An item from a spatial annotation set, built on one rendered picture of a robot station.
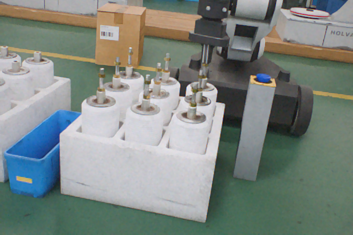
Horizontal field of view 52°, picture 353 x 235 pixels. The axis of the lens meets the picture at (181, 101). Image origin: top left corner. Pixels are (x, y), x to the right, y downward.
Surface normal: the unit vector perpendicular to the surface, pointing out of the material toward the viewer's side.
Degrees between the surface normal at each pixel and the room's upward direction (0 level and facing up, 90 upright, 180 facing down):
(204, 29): 90
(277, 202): 0
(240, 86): 46
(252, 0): 94
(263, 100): 90
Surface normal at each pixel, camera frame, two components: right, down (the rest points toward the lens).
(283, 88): -0.02, -0.39
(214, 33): -0.40, 0.31
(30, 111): 0.98, 0.17
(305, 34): -0.14, 0.36
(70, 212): 0.11, -0.92
